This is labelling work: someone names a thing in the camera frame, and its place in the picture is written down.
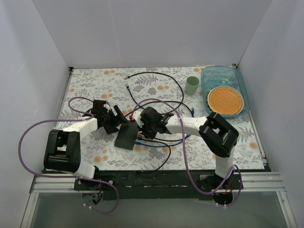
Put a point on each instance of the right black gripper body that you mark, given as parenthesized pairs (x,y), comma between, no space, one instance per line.
(142,127)

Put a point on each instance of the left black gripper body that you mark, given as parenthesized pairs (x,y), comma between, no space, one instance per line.
(113,119)

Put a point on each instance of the black network switch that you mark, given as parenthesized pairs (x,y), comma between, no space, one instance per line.
(127,136)

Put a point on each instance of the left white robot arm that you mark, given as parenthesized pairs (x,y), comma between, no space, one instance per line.
(63,150)

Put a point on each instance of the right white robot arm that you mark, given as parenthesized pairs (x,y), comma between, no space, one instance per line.
(218,134)

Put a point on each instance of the floral table mat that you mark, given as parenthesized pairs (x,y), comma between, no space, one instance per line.
(125,87)

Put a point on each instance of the green cup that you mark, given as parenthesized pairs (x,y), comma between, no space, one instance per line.
(192,84)

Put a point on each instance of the orange woven plate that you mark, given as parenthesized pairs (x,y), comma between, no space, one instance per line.
(225,100)

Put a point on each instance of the teal plastic bin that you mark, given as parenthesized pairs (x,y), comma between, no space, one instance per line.
(214,76)

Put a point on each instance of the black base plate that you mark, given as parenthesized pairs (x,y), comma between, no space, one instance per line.
(161,185)

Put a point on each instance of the aluminium rail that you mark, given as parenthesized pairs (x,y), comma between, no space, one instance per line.
(252,182)

